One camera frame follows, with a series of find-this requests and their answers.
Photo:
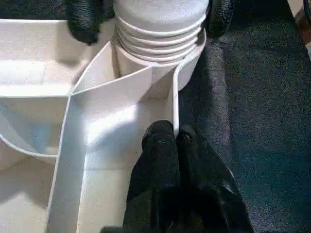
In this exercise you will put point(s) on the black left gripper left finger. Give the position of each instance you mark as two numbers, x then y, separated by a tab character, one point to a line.
155	170

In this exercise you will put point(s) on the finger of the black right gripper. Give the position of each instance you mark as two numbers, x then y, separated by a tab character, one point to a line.
219	17
87	19

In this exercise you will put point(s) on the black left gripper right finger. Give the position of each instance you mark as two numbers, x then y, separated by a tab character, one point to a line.
206	194

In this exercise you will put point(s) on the white plastic table leg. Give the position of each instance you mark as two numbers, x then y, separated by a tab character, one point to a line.
158	24

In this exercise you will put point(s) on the white plastic table top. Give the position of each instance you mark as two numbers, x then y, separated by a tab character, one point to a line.
36	60

